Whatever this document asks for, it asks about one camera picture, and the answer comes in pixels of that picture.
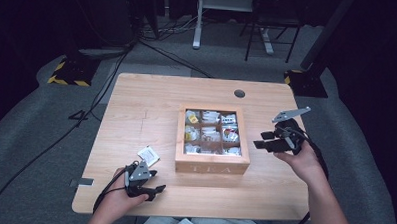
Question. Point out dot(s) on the group of tea packets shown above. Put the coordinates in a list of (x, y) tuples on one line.
[(211, 135)]

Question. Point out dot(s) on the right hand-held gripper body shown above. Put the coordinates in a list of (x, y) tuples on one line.
[(292, 135)]

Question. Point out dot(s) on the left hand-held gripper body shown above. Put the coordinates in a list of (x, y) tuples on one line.
[(139, 175)]

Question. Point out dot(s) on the grey table edge bracket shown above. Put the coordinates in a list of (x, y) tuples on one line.
[(84, 181)]

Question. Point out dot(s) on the black stand with striped base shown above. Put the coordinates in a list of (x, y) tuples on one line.
[(73, 71)]

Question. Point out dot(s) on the slanted black stand with base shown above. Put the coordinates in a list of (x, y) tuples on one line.
[(307, 82)]

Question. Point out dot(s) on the black chair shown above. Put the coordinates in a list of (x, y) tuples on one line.
[(276, 19)]

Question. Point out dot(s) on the white tea bag sachet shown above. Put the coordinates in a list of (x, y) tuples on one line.
[(149, 156)]

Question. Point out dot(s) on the person's left hand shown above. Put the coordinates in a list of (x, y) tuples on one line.
[(116, 199)]

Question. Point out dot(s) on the wooden tea box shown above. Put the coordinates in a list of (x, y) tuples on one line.
[(211, 165)]

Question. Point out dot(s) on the white desk frame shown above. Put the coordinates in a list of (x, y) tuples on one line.
[(197, 28)]

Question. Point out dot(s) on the person's right hand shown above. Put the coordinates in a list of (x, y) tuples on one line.
[(303, 165)]

